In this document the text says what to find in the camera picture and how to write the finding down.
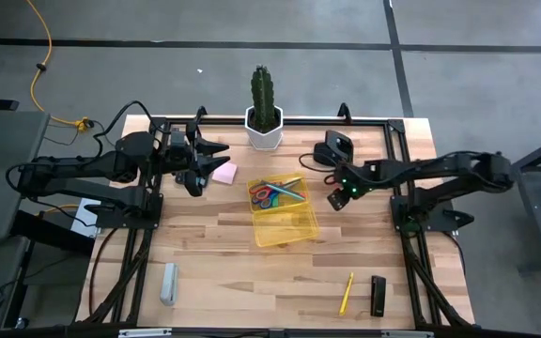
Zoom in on yellow pen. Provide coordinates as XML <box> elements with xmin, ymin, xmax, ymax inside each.
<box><xmin>337</xmin><ymin>271</ymin><xmax>356</xmax><ymax>316</ymax></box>

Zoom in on grey stapler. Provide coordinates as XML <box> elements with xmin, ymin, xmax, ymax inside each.
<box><xmin>160</xmin><ymin>261</ymin><xmax>179</xmax><ymax>307</ymax></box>

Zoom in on blue-handled scissors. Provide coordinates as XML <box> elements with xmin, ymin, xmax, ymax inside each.
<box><xmin>250</xmin><ymin>180</ymin><xmax>302</xmax><ymax>210</ymax></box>

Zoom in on black stapler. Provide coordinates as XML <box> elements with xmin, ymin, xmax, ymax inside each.
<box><xmin>368</xmin><ymin>275</ymin><xmax>388</xmax><ymax>318</ymax></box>

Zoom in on teal pen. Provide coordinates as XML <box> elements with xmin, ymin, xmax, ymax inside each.
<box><xmin>264</xmin><ymin>182</ymin><xmax>307</xmax><ymax>202</ymax></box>

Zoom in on pink sticky note pad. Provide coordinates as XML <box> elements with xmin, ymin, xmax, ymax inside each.
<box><xmin>211</xmin><ymin>161</ymin><xmax>239</xmax><ymax>186</ymax></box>

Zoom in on green cactus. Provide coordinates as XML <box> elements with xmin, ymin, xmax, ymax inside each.
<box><xmin>250</xmin><ymin>64</ymin><xmax>276</xmax><ymax>134</ymax></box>

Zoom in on yellow extension cable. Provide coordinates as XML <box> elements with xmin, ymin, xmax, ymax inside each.
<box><xmin>25</xmin><ymin>0</ymin><xmax>94</xmax><ymax>132</ymax></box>

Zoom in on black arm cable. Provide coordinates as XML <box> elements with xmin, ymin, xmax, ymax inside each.
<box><xmin>298</xmin><ymin>152</ymin><xmax>342</xmax><ymax>185</ymax></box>
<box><xmin>92</xmin><ymin>99</ymin><xmax>160</xmax><ymax>159</ymax></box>

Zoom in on black equipment box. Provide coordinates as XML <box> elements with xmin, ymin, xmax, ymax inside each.
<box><xmin>10</xmin><ymin>209</ymin><xmax>97</xmax><ymax>258</ymax></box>

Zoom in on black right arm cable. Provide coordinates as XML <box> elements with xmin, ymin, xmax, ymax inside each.
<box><xmin>298</xmin><ymin>152</ymin><xmax>342</xmax><ymax>185</ymax></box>

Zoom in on white hexagonal plant pot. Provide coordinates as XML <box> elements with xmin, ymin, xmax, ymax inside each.
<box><xmin>244</xmin><ymin>105</ymin><xmax>285</xmax><ymax>151</ymax></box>

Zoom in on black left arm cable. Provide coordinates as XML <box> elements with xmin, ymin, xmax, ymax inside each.
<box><xmin>92</xmin><ymin>99</ymin><xmax>160</xmax><ymax>159</ymax></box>

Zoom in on silver metal bracket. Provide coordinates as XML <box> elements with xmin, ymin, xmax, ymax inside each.
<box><xmin>117</xmin><ymin>328</ymin><xmax>174</xmax><ymax>338</ymax></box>
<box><xmin>380</xmin><ymin>330</ymin><xmax>435</xmax><ymax>338</ymax></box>

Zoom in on yellow transparent pencil case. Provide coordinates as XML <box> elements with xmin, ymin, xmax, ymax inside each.
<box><xmin>246</xmin><ymin>172</ymin><xmax>321</xmax><ymax>249</ymax></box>

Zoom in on white power box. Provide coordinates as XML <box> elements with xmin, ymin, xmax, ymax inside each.
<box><xmin>70</xmin><ymin>196</ymin><xmax>102</xmax><ymax>238</ymax></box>

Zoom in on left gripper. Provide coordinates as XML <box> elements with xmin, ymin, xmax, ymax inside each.
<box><xmin>161</xmin><ymin>119</ymin><xmax>232</xmax><ymax>198</ymax></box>

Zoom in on red-handled scissors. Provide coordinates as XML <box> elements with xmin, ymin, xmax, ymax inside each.
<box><xmin>249</xmin><ymin>180</ymin><xmax>307</xmax><ymax>203</ymax></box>

